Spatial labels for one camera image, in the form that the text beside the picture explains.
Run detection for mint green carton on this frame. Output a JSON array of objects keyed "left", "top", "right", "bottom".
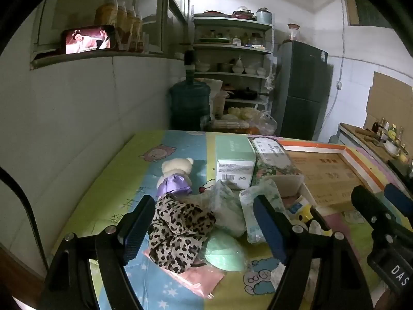
[{"left": 216, "top": 135, "right": 257, "bottom": 190}]

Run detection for dark grey refrigerator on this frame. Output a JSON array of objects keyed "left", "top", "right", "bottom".
[{"left": 274, "top": 40, "right": 333, "bottom": 141}]

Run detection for smartphone with lit screen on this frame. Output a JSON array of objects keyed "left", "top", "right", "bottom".
[{"left": 61, "top": 25, "right": 116, "bottom": 54}]

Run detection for large blue water jug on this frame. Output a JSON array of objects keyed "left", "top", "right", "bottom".
[{"left": 170, "top": 77, "right": 212, "bottom": 131}]

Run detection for row of condiment bottles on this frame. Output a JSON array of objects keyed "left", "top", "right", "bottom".
[{"left": 371, "top": 118, "right": 407, "bottom": 143}]

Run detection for black frying pan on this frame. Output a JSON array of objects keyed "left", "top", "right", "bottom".
[{"left": 231, "top": 87, "right": 270, "bottom": 100}]

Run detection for kitchen counter wooden top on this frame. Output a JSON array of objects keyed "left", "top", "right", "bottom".
[{"left": 337, "top": 123, "right": 413, "bottom": 175}]

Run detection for cardboard box orange rim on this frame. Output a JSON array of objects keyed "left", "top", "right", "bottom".
[{"left": 274, "top": 140, "right": 389, "bottom": 214}]

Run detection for black water pump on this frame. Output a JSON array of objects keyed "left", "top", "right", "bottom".
[{"left": 184, "top": 50, "right": 196, "bottom": 80}]

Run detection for stack of red bowls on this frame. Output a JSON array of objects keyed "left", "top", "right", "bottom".
[{"left": 231, "top": 6, "right": 256, "bottom": 19}]

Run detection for cardboard sheets on wall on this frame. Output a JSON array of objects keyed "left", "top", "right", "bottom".
[{"left": 364, "top": 71, "right": 413, "bottom": 130}]

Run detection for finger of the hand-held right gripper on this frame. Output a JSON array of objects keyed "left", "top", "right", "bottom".
[
  {"left": 384, "top": 183, "right": 413, "bottom": 220},
  {"left": 351, "top": 185, "right": 404, "bottom": 243}
]

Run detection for cream teddy bear purple bow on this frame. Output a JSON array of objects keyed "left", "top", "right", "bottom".
[{"left": 156, "top": 158, "right": 194, "bottom": 197}]

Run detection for black cable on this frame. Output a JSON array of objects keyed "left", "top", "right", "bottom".
[{"left": 0, "top": 165, "right": 46, "bottom": 265}]

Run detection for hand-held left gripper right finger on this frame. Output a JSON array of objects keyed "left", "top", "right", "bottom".
[{"left": 253, "top": 195, "right": 365, "bottom": 310}]

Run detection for amber drink bottle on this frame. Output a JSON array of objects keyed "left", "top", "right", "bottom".
[
  {"left": 135, "top": 11, "right": 144, "bottom": 52},
  {"left": 126, "top": 6, "right": 136, "bottom": 51},
  {"left": 117, "top": 2, "right": 127, "bottom": 50}
]

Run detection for white shelf rack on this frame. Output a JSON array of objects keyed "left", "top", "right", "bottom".
[{"left": 193, "top": 14, "right": 275, "bottom": 130}]

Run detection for clear plastic bag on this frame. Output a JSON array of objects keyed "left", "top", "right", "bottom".
[{"left": 258, "top": 111, "right": 278, "bottom": 135}]

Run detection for translucent plastic container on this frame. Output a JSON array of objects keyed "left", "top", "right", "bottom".
[{"left": 211, "top": 90, "right": 229, "bottom": 117}]

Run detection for window frame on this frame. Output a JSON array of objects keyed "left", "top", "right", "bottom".
[{"left": 32, "top": 0, "right": 191, "bottom": 68}]

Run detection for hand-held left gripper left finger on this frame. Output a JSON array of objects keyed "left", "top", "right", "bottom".
[{"left": 42, "top": 195, "right": 157, "bottom": 310}]

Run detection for leopard print cloth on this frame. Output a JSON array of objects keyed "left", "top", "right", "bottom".
[{"left": 148, "top": 194, "right": 217, "bottom": 273}]

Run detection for pink packet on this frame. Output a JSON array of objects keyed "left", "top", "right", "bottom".
[{"left": 142, "top": 249, "right": 226, "bottom": 299}]

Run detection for floral tissue pack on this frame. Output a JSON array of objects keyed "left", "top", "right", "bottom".
[{"left": 248, "top": 136, "right": 304, "bottom": 197}]

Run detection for green printed wipes pack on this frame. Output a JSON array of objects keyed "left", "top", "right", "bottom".
[{"left": 239, "top": 179, "right": 291, "bottom": 244}]

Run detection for white sack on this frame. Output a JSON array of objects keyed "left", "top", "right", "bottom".
[{"left": 202, "top": 78, "right": 223, "bottom": 117}]

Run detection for green foam pad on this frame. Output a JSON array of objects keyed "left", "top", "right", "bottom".
[{"left": 202, "top": 231, "right": 247, "bottom": 272}]

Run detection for teal pot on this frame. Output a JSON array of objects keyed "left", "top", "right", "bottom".
[{"left": 256, "top": 7, "right": 272, "bottom": 24}]

